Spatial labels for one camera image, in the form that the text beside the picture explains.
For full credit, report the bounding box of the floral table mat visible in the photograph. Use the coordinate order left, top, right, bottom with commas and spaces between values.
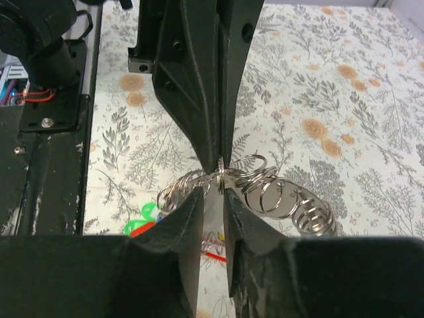
82, 0, 424, 318

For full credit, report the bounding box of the red key tag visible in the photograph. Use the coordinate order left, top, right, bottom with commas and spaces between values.
130, 222, 156, 238

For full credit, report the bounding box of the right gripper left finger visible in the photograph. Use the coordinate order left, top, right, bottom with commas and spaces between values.
1, 188, 204, 317

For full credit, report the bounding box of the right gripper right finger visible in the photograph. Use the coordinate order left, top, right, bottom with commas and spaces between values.
223, 189, 423, 317

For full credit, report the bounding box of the green key tag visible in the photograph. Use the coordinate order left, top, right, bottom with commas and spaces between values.
123, 202, 160, 236

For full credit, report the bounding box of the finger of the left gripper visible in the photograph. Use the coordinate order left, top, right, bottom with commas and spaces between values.
217, 0, 264, 162
128, 1, 219, 174

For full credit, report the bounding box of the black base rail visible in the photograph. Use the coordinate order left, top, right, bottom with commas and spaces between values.
1, 40, 91, 236

